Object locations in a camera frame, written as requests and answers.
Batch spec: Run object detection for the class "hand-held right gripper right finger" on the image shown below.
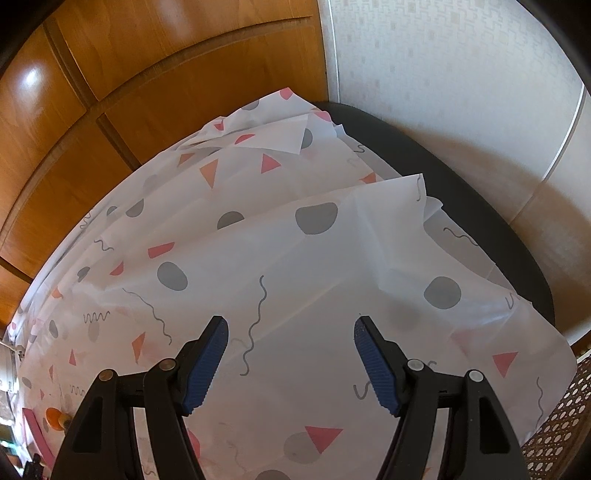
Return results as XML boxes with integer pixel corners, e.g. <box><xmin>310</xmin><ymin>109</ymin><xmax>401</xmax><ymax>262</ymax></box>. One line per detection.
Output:
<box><xmin>353</xmin><ymin>315</ymin><xmax>529</xmax><ymax>480</ymax></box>

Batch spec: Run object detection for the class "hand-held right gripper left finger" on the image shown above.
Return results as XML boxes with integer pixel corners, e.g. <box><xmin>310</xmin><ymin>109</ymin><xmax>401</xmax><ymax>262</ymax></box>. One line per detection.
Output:
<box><xmin>50</xmin><ymin>315</ymin><xmax>229</xmax><ymax>480</ymax></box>

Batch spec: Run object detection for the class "orange without stem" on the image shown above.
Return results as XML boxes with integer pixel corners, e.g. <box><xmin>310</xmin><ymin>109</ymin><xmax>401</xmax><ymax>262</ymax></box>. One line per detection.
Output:
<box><xmin>45</xmin><ymin>408</ymin><xmax>71</xmax><ymax>431</ymax></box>

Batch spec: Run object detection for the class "pink shallow cardboard box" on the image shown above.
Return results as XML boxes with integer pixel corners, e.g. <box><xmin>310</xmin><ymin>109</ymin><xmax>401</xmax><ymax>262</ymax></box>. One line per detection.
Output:
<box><xmin>23</xmin><ymin>408</ymin><xmax>58</xmax><ymax>468</ymax></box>

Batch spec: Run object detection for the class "white patterned tablecloth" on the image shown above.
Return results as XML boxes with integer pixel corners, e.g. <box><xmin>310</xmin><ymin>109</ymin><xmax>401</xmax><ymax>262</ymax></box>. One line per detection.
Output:
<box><xmin>4</xmin><ymin>88</ymin><xmax>579</xmax><ymax>480</ymax></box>

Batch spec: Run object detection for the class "woven rattan chair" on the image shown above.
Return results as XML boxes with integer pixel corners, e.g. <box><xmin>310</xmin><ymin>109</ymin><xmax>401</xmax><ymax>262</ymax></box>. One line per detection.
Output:
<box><xmin>521</xmin><ymin>354</ymin><xmax>591</xmax><ymax>480</ymax></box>

